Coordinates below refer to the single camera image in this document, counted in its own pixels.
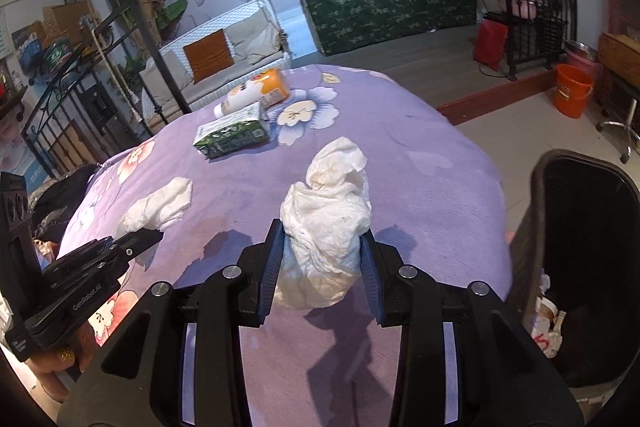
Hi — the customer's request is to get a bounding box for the orange white drink bottle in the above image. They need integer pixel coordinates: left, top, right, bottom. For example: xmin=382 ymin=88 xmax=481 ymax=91
xmin=214 ymin=68 xmax=290 ymax=119

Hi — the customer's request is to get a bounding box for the swivel stool with cushion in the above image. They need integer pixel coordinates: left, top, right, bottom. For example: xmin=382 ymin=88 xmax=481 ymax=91
xmin=596 ymin=32 xmax=639 ymax=165

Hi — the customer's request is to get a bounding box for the red paper bag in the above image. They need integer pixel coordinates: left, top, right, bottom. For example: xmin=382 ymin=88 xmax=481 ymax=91
xmin=473 ymin=20 xmax=508 ymax=72

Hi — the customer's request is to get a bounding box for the green patterned counter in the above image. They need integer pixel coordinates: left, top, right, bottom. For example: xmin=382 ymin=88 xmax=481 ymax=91
xmin=299 ymin=0 xmax=477 ymax=56

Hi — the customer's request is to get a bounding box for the pink basin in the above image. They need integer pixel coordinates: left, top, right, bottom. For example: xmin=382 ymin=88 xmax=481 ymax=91
xmin=564 ymin=40 xmax=602 ymax=80

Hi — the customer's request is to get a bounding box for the black metal railing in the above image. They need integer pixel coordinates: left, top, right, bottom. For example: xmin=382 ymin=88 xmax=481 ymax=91
xmin=498 ymin=0 xmax=577 ymax=80

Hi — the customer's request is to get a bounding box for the white swing bench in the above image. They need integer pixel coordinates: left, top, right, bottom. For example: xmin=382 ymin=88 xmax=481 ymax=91
xmin=160 ymin=0 xmax=291 ymax=110

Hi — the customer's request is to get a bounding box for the orange cushion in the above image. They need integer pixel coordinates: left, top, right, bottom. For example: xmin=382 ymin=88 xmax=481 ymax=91
xmin=183 ymin=29 xmax=234 ymax=83

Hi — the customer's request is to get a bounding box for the white plastic bag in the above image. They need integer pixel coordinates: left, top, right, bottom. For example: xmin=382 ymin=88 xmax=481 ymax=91
xmin=530 ymin=273 xmax=566 ymax=359

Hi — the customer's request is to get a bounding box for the white tissue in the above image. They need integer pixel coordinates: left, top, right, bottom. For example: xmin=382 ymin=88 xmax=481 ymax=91
xmin=273 ymin=136 xmax=372 ymax=310
xmin=114 ymin=176 xmax=193 ymax=239

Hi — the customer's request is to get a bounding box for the purple floral tablecloth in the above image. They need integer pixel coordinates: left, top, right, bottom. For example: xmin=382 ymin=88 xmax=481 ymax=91
xmin=61 ymin=65 xmax=511 ymax=426

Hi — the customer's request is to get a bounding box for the orange plastic bucket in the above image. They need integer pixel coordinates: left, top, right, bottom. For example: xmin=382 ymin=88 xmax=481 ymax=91
xmin=553 ymin=64 xmax=594 ymax=119

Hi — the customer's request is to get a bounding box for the black trash bin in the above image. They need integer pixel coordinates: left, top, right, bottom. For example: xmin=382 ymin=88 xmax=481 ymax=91
xmin=506 ymin=150 xmax=639 ymax=388

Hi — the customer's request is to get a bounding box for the green milk carton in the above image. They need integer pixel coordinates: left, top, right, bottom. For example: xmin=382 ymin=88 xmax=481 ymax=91
xmin=193 ymin=102 xmax=270 ymax=159

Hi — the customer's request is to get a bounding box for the left hand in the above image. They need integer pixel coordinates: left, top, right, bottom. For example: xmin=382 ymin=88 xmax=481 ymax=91
xmin=26 ymin=322 xmax=99 ymax=395

